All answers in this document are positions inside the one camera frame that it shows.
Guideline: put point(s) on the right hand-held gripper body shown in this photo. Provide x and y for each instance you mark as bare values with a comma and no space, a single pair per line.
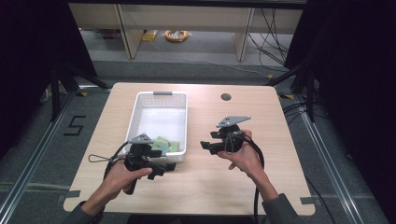
230,140

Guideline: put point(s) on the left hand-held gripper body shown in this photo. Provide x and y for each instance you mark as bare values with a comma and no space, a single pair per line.
140,155

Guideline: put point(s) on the light green towel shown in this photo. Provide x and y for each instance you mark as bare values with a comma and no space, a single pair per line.
160,142

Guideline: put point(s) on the white perforated plastic basket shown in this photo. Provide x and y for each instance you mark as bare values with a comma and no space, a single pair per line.
162,121

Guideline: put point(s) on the person's right hand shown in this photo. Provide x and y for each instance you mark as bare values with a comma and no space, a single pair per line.
247,158

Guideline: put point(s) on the person's left hand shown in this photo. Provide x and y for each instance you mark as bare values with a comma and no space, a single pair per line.
116,177

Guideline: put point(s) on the teal folded cloth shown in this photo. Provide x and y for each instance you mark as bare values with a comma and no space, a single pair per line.
164,149

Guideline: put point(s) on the small green folded cloth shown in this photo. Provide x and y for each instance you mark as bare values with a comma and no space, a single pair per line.
175,145

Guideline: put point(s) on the black metal stand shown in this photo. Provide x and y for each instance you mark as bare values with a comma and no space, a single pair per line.
309,93
55,93

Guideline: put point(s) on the yellow packet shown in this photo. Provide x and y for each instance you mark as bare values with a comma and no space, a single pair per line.
149,35

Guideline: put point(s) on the beige wooden desk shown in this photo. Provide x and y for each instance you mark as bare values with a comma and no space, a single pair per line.
186,18

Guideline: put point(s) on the black curtain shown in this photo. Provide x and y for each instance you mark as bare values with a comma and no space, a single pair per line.
355,77
28,62

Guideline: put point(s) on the metal floor rail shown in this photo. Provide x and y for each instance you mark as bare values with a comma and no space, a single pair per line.
37,149
327,168

